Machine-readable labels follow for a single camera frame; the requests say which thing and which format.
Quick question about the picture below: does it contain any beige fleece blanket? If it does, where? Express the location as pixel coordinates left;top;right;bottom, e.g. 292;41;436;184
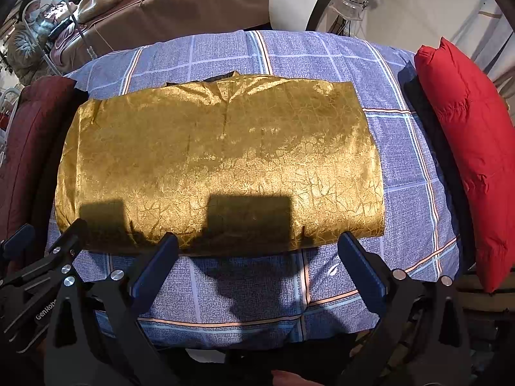
76;0;139;25

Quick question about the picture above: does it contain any blue plaid bed sheet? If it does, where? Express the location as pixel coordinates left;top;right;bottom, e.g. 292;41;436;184
44;28;461;350

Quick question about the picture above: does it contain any mauve quilted blanket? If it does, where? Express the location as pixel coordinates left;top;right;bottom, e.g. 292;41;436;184
48;22;87;69

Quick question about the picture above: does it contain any black cloth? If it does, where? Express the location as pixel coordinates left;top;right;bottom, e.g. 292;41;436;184
30;86;89;230

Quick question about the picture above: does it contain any gold shiny jacket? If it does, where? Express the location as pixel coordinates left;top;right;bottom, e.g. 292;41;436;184
54;70;385;256

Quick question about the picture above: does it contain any white metal trolley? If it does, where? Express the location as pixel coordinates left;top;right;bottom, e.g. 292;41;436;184
0;88;21;149

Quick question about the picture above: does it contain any wooden bed frame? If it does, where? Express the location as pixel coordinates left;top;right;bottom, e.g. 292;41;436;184
456;273;515;330

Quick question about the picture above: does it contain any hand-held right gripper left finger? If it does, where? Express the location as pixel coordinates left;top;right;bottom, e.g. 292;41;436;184
43;232;180;386

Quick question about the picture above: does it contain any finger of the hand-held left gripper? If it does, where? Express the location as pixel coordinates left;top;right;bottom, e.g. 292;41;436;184
0;223;37;258
0;218;89;290

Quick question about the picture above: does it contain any metal lamp stand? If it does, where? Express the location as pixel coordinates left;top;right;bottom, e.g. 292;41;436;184
52;0;99;59

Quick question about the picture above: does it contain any brown massage bed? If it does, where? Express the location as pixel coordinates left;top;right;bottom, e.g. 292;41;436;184
48;0;282;75

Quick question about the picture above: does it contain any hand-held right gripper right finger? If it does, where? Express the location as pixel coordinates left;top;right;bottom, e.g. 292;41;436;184
337;231;471;386

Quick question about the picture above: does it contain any white beauty machine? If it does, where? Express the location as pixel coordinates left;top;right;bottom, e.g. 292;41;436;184
269;0;363;33

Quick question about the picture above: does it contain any red puffer jacket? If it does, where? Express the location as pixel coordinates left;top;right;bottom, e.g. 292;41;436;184
414;36;515;294

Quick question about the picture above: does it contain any maroon quilted jacket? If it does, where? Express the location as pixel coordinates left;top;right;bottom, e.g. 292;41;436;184
0;76;77;246

